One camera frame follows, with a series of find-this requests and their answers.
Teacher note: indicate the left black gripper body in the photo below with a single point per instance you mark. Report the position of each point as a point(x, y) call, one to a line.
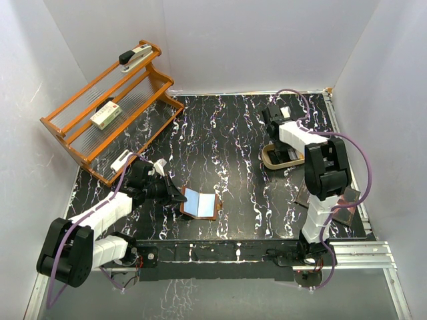
point(157, 190)

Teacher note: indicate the silver card in tray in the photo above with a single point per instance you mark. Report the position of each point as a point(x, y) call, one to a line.
point(293, 155)

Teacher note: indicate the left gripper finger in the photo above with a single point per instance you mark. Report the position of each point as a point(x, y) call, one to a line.
point(172, 210)
point(174, 195)

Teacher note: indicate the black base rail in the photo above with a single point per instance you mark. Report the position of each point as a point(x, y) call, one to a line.
point(224, 259)

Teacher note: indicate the black and beige stapler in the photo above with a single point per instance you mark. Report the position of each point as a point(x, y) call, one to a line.
point(134, 57)

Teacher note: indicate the orange wooden shelf rack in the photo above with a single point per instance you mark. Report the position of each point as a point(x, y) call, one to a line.
point(147, 110)

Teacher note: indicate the small white box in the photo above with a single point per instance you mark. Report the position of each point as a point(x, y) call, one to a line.
point(123, 159)

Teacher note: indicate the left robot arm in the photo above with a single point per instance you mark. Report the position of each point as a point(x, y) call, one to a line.
point(74, 247)

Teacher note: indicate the brown leather card holder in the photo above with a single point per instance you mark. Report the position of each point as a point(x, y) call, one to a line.
point(202, 206)

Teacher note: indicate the beige oval tray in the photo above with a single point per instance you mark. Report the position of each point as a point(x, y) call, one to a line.
point(267, 163)

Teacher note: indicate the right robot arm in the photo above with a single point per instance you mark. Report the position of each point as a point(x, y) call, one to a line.
point(326, 175)

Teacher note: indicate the white staples box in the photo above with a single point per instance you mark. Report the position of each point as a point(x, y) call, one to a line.
point(103, 117)

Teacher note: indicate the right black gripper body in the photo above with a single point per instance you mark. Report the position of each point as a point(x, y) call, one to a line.
point(278, 143)

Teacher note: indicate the black card in tray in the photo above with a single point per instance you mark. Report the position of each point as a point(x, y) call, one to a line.
point(278, 158)

